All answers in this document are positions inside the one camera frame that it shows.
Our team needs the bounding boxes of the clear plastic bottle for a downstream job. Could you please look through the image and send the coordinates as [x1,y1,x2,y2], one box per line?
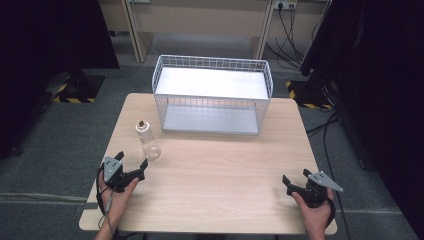
[135,120,162,162]

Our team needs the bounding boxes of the person's left hand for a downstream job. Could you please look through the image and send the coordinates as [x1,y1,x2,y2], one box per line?
[97,171,141,229]

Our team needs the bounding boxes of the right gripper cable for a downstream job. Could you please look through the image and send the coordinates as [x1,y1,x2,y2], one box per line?
[327,195,352,240]

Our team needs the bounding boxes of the white power socket strip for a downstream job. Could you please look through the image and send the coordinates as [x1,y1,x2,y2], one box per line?
[273,0,298,11]

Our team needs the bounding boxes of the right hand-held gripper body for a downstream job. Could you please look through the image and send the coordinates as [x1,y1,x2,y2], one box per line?
[287,170,345,209]

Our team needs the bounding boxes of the black stand base striped tape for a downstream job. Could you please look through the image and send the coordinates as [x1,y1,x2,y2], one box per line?
[51,70,107,104]
[285,79,335,111]

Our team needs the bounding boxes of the black cables on floor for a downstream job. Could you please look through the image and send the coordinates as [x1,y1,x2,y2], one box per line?
[264,5,326,73]

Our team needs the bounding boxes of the black curtain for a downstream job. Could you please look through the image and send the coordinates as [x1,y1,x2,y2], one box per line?
[300,0,424,239]
[0,0,120,160]

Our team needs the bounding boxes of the person's right hand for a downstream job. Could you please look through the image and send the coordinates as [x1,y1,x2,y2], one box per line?
[291,187,335,236]

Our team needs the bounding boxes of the white wire basket shelf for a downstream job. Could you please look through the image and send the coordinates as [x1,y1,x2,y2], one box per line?
[151,54,274,136]

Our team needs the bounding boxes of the beige desk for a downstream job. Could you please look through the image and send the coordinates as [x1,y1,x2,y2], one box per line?
[98,0,332,64]

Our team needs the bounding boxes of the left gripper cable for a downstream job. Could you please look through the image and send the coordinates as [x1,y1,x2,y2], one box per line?
[95,165,115,240]

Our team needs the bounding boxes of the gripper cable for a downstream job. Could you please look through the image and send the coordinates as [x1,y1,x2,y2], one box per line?
[95,165,115,240]
[327,195,352,240]

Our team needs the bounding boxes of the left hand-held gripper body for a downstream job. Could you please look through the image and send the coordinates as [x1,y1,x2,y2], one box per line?
[102,155,135,194]

